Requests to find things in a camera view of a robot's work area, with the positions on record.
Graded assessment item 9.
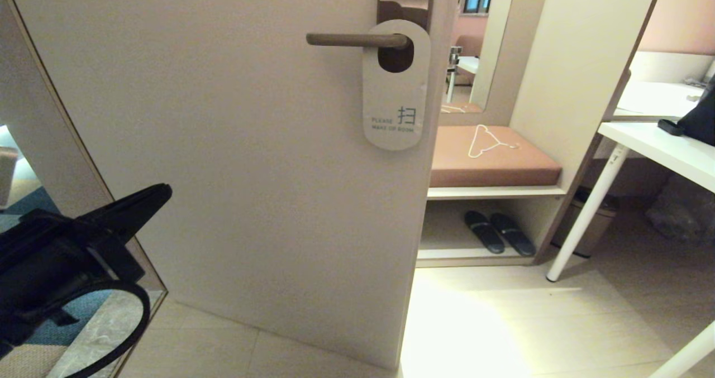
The blue do-not-disturb door sign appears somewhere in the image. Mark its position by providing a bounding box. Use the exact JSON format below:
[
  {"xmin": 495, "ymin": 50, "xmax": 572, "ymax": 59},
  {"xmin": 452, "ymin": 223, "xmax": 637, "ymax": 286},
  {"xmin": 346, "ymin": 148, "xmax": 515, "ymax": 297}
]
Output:
[{"xmin": 362, "ymin": 20, "xmax": 431, "ymax": 151}]

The grey marble door threshold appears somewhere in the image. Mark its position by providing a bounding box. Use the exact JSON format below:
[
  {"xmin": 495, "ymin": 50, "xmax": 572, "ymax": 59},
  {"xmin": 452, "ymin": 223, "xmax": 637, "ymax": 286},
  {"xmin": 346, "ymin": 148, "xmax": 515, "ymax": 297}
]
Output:
[{"xmin": 45, "ymin": 289, "xmax": 165, "ymax": 378}]

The beige wooden door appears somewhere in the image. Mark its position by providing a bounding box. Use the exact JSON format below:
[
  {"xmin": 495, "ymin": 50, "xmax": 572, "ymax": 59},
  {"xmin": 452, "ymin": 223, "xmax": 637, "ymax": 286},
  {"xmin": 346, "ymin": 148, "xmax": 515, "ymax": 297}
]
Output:
[{"xmin": 4, "ymin": 0, "xmax": 464, "ymax": 372}]

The dark slipper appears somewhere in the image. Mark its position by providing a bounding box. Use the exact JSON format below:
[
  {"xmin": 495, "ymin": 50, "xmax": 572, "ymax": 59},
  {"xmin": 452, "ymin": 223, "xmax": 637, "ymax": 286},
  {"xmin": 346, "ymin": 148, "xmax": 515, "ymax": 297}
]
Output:
[
  {"xmin": 465, "ymin": 211, "xmax": 506, "ymax": 255},
  {"xmin": 490, "ymin": 213, "xmax": 536, "ymax": 257}
]

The brown bench cushion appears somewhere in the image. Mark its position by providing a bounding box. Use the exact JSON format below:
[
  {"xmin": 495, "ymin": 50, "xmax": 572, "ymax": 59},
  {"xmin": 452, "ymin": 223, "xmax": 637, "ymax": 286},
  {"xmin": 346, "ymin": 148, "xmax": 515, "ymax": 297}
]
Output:
[{"xmin": 429, "ymin": 125, "xmax": 563, "ymax": 189}]

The beige waste bin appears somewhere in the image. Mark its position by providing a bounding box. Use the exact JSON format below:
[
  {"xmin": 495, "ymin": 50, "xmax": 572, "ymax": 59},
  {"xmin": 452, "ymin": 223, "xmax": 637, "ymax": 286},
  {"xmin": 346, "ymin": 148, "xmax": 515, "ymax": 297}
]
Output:
[{"xmin": 561, "ymin": 187, "xmax": 619, "ymax": 259}]

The beige wardrobe shelf unit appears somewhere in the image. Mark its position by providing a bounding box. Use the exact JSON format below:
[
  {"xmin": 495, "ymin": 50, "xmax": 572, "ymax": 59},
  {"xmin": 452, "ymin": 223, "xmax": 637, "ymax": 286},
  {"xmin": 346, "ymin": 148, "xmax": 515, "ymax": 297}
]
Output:
[{"xmin": 416, "ymin": 0, "xmax": 665, "ymax": 268}]

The white table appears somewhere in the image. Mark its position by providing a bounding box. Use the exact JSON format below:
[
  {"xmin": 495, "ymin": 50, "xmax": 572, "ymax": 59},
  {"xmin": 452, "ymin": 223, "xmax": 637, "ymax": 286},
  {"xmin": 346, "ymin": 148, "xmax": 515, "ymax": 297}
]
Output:
[{"xmin": 546, "ymin": 122, "xmax": 715, "ymax": 378}]

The white washbasin counter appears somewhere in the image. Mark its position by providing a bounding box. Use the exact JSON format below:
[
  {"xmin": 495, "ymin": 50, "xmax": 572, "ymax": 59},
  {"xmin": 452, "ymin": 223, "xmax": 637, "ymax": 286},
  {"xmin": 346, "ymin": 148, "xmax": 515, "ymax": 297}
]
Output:
[{"xmin": 613, "ymin": 51, "xmax": 715, "ymax": 123}]

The grey plastic bag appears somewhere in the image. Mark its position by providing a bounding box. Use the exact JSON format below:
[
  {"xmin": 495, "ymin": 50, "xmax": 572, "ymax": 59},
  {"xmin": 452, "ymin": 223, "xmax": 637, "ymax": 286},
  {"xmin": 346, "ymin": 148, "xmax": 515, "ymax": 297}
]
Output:
[{"xmin": 646, "ymin": 180, "xmax": 715, "ymax": 242}]

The black bag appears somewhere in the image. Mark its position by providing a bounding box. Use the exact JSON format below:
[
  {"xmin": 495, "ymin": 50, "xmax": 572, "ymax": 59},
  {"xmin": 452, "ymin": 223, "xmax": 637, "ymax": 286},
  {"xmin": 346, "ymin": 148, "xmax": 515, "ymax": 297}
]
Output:
[{"xmin": 677, "ymin": 85, "xmax": 715, "ymax": 150}]

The black camera cable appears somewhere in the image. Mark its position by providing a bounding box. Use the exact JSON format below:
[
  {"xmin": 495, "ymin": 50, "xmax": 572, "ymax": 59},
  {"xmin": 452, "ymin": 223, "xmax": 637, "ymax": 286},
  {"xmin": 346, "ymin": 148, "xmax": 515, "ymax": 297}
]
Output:
[{"xmin": 0, "ymin": 279, "xmax": 150, "ymax": 378}]

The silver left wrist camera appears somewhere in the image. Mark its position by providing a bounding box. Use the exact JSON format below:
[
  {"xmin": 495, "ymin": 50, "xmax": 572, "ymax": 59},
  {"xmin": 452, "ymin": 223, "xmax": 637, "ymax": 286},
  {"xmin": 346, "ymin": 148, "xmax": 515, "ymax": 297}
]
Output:
[{"xmin": 0, "ymin": 146, "xmax": 18, "ymax": 208}]

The bronze door handle lever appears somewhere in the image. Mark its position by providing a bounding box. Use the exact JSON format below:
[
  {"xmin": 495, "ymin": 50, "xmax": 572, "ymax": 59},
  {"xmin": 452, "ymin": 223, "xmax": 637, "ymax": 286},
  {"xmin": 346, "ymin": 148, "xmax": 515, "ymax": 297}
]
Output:
[{"xmin": 306, "ymin": 32, "xmax": 412, "ymax": 51}]

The white wire clothes hanger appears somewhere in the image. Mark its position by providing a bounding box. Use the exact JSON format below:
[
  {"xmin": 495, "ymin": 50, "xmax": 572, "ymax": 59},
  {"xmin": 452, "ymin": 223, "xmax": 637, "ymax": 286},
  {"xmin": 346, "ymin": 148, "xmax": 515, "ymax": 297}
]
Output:
[{"xmin": 468, "ymin": 125, "xmax": 520, "ymax": 160}]

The wall mirror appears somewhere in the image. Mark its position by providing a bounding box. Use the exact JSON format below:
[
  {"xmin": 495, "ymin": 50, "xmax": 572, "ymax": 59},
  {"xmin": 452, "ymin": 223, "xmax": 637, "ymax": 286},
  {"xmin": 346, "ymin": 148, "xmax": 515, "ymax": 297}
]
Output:
[{"xmin": 438, "ymin": 0, "xmax": 518, "ymax": 114}]

